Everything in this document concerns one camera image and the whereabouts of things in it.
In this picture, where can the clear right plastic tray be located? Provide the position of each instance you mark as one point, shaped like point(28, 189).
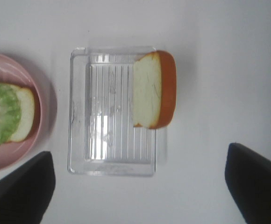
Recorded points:
point(102, 139)

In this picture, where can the bread slice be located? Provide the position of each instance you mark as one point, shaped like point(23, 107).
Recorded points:
point(154, 90)
point(27, 106)

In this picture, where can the pink round plate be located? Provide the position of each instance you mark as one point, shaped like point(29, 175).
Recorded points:
point(24, 73)

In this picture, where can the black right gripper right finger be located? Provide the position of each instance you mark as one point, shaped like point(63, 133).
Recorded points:
point(248, 178)

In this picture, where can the green lettuce leaf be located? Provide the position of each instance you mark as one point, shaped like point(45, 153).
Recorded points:
point(10, 112)

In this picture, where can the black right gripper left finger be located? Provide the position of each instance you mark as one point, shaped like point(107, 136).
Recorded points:
point(27, 191)

